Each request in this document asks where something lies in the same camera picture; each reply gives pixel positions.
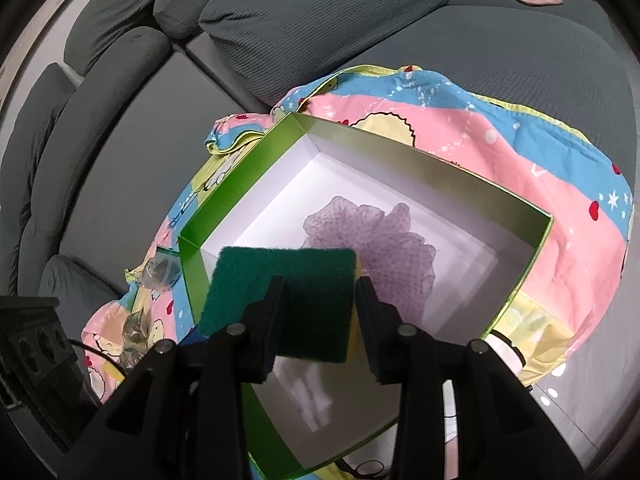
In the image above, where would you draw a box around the large grey sofa cushion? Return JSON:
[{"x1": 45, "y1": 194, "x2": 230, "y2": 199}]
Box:
[{"x1": 199, "y1": 0, "x2": 451, "y2": 54}]

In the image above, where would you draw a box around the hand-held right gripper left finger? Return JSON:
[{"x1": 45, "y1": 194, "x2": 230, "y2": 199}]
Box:
[{"x1": 60, "y1": 276, "x2": 286, "y2": 480}]

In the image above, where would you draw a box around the purple mesh bath pouf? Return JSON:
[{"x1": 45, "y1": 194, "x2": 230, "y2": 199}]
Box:
[{"x1": 301, "y1": 196, "x2": 437, "y2": 325}]

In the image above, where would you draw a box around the green cardboard box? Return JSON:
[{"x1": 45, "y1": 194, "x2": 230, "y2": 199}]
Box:
[{"x1": 177, "y1": 112, "x2": 555, "y2": 480}]

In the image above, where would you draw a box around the small grey sofa cushion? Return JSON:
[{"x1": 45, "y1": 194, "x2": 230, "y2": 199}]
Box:
[{"x1": 152, "y1": 0, "x2": 281, "y2": 42}]

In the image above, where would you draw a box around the printed cartoon blanket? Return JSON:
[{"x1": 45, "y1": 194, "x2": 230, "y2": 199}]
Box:
[{"x1": 82, "y1": 64, "x2": 632, "y2": 480}]

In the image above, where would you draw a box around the grey sofa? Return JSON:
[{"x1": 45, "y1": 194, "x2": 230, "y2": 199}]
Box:
[{"x1": 0, "y1": 0, "x2": 640, "y2": 411}]

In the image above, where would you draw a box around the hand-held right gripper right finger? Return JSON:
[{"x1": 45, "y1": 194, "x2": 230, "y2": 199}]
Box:
[{"x1": 354, "y1": 276, "x2": 586, "y2": 480}]

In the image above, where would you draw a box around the green scouring sponge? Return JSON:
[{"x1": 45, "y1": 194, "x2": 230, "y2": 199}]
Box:
[{"x1": 198, "y1": 246, "x2": 362, "y2": 365}]

